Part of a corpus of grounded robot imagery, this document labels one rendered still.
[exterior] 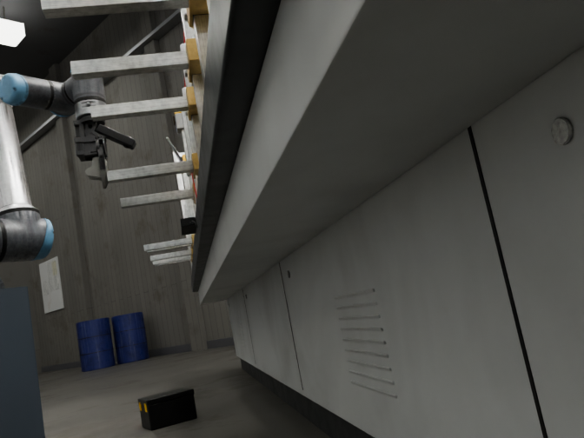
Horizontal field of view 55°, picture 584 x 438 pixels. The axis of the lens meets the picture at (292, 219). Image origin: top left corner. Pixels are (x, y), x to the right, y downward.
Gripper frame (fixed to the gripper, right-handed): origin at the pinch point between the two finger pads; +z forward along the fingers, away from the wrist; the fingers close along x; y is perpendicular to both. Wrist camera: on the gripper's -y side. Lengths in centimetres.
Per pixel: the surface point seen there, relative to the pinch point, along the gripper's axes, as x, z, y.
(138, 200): -23.5, 0.5, -7.0
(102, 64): 51, -12, -7
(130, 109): 26.5, -11.7, -10.7
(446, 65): 133, 30, -38
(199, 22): 73, -8, -27
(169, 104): 26.5, -12.0, -20.3
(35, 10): -788, -532, 169
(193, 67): 51, -10, -26
